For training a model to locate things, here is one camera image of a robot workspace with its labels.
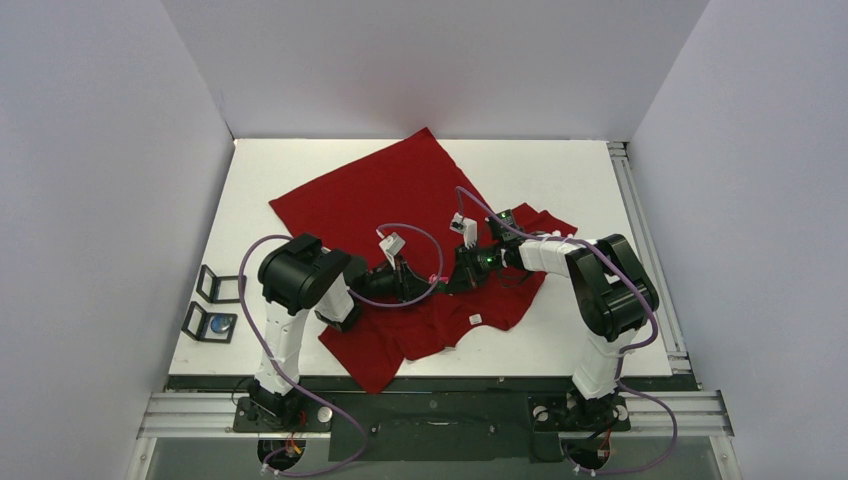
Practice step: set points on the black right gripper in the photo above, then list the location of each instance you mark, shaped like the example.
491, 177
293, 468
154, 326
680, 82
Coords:
469, 269

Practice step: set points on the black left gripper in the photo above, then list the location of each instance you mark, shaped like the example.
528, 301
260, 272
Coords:
407, 285

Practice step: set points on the red t-shirt garment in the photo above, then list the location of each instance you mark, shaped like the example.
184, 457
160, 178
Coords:
411, 182

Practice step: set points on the blue round brooch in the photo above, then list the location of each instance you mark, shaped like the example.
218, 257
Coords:
221, 324

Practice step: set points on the pink flower brooch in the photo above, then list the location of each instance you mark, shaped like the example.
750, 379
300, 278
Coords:
439, 282

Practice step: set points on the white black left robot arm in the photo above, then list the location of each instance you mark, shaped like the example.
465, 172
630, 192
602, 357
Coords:
303, 277

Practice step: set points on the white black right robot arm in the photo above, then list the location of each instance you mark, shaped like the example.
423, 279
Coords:
615, 297

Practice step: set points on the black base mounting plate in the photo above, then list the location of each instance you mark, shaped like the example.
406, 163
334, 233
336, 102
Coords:
542, 419

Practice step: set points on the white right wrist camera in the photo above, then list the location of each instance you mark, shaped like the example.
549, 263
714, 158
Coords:
466, 227

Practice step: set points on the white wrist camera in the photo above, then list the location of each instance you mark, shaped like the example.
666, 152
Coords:
392, 245
466, 227

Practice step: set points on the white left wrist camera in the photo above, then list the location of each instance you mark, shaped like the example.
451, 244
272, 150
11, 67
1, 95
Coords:
392, 245

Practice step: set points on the right side aluminium rail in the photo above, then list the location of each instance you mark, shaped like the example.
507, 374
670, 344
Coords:
672, 336

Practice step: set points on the black wire stand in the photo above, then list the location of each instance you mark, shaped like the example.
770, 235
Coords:
203, 326
218, 289

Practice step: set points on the aluminium frame rail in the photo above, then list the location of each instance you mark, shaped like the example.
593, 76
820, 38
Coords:
215, 415

